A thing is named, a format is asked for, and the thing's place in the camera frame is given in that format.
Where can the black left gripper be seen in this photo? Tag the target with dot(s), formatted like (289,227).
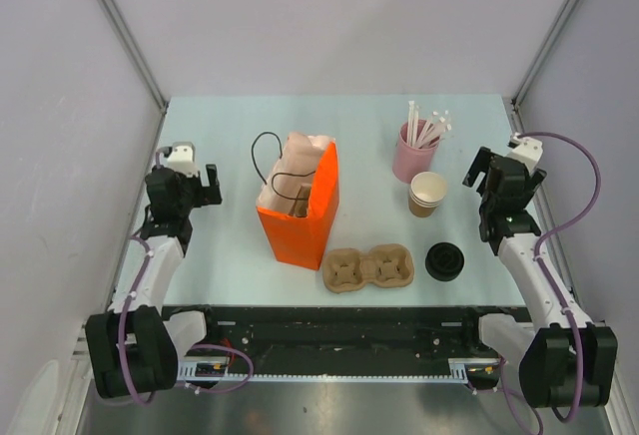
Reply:
(206,195)

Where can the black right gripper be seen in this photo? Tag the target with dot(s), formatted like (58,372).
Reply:
(481,164)

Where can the brown pulp cup carrier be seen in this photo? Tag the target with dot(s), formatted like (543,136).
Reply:
(301,200)

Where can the orange paper takeout bag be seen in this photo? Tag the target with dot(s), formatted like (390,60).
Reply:
(302,159)

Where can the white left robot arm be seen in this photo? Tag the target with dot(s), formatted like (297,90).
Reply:
(133,349)

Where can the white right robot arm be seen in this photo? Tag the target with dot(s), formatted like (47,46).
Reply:
(564,358)

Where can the stack of brown paper cups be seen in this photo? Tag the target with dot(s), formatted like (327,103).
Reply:
(426,191)

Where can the pink straw holder cup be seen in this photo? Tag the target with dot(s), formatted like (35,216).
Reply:
(409,161)

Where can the stack of black lids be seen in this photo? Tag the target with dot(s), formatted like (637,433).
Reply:
(444,261)

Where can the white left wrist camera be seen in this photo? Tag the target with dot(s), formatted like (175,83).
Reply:
(181,159)

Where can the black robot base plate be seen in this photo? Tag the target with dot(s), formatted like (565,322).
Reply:
(351,340)

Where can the grey slotted cable duct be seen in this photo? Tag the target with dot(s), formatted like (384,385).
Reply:
(455,371)

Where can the aluminium frame post right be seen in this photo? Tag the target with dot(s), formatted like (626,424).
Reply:
(550,40)

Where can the aluminium frame post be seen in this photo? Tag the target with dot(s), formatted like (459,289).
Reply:
(550,40)
(116,18)

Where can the aluminium frame post left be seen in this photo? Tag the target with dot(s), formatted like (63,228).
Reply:
(116,18)

